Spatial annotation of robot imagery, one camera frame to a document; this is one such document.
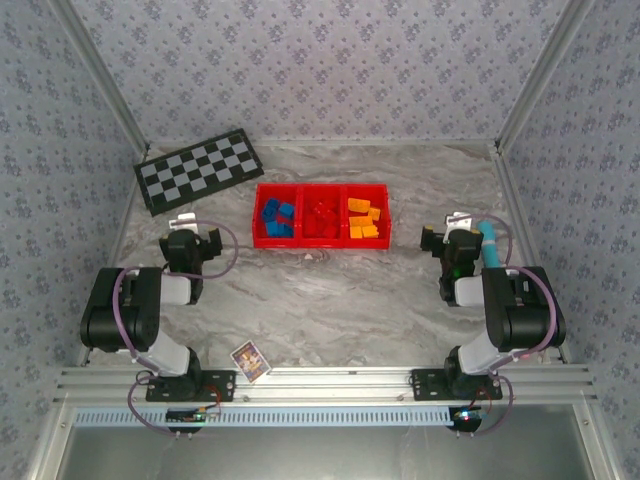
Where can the red lego brick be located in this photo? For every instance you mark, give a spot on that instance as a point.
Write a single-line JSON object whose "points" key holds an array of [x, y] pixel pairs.
{"points": [[314, 226], [324, 206]]}

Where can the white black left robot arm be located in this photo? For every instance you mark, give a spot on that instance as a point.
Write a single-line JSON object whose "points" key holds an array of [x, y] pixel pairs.
{"points": [[100, 325]]}

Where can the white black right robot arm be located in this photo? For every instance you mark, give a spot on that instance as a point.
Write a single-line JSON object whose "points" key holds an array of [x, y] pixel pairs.
{"points": [[520, 315]]}

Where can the teal cylindrical tube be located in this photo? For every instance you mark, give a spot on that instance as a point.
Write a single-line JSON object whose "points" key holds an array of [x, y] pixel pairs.
{"points": [[491, 255]]}

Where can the black and grey chessboard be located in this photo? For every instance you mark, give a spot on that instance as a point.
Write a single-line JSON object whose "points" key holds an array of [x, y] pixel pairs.
{"points": [[200, 170]]}

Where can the small picture card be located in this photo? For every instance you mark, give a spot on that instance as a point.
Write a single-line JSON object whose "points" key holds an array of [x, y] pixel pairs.
{"points": [[250, 361]]}

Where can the small green circuit board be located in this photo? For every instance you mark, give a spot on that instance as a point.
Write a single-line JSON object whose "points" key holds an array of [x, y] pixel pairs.
{"points": [[185, 416], [465, 417]]}

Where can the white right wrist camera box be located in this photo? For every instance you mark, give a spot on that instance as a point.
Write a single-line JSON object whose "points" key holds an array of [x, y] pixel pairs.
{"points": [[459, 221]]}

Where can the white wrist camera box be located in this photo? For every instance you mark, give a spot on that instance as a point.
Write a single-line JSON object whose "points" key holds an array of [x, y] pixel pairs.
{"points": [[182, 220], [459, 221]]}

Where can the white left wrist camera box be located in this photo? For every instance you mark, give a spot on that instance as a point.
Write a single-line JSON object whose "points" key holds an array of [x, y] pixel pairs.
{"points": [[182, 220]]}

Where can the aluminium frame rail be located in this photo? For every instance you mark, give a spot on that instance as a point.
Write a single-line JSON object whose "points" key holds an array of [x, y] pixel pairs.
{"points": [[325, 143], [124, 225], [514, 200], [325, 385]]}

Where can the aluminium frame post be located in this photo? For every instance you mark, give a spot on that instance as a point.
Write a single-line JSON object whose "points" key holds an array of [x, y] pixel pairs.
{"points": [[542, 75], [102, 75]]}

